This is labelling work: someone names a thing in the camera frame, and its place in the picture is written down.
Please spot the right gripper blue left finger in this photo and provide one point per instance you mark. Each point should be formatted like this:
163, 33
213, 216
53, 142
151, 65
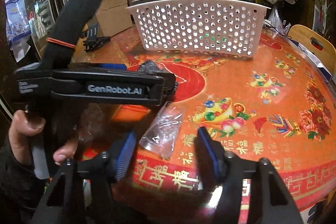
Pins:
120, 154

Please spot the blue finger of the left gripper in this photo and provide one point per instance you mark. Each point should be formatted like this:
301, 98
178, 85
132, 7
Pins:
170, 85
98, 67

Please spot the right wooden chair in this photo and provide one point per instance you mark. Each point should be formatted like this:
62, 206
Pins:
316, 44

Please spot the white perforated plastic basket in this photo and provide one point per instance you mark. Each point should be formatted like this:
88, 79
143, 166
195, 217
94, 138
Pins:
213, 26

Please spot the red floral tablecloth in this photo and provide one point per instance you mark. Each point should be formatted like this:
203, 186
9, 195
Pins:
274, 105

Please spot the clear plastic bag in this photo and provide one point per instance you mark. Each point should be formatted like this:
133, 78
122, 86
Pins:
161, 135

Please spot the black mesh scrubber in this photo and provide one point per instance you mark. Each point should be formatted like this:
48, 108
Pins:
151, 68

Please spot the blue white poster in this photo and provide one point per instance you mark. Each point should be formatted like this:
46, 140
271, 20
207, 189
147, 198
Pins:
17, 28

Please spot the cardboard box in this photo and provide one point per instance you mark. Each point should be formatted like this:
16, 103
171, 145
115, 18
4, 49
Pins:
113, 17

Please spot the black phone stand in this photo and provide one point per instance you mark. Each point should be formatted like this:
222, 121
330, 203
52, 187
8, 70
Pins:
91, 41

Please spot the person's left hand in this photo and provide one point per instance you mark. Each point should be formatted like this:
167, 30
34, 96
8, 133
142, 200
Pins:
25, 125

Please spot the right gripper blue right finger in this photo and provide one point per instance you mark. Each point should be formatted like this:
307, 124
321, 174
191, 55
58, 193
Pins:
210, 158

